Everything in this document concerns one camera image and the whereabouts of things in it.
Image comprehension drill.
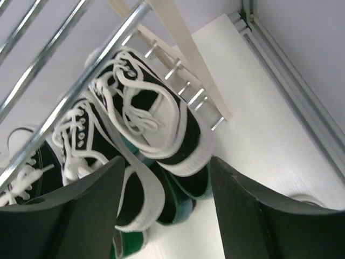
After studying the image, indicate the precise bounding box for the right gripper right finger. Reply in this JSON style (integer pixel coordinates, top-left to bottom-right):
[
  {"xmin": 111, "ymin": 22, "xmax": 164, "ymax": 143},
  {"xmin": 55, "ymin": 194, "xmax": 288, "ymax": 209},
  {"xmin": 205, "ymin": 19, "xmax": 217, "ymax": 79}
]
[{"xmin": 210, "ymin": 156, "xmax": 344, "ymax": 258}]

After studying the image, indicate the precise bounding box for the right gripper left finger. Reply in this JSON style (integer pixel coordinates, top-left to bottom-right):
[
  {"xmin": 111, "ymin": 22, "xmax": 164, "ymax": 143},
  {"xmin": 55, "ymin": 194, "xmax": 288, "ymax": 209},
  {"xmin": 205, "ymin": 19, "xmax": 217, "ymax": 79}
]
[{"xmin": 1, "ymin": 156, "xmax": 125, "ymax": 258}]

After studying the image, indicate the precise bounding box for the green loafer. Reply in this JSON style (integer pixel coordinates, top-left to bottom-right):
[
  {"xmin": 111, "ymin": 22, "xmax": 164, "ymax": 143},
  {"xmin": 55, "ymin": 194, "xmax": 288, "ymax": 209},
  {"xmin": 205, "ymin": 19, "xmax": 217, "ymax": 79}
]
[
  {"xmin": 143, "ymin": 158, "xmax": 212, "ymax": 200},
  {"xmin": 121, "ymin": 135, "xmax": 196, "ymax": 226}
]

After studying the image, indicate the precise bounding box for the black white sneaker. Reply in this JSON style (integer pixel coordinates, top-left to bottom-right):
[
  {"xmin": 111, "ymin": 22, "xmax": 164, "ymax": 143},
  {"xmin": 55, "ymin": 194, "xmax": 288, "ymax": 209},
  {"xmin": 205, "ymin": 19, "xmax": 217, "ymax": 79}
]
[
  {"xmin": 89, "ymin": 47, "xmax": 214, "ymax": 177},
  {"xmin": 51, "ymin": 92, "xmax": 165, "ymax": 232}
]

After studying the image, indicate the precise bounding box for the black canvas sneaker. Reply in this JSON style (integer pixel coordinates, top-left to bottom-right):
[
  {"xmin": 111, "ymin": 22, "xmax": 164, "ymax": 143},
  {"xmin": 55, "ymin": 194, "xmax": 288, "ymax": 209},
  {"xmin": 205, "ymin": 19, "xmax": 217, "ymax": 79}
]
[{"xmin": 1, "ymin": 134, "xmax": 63, "ymax": 207}]

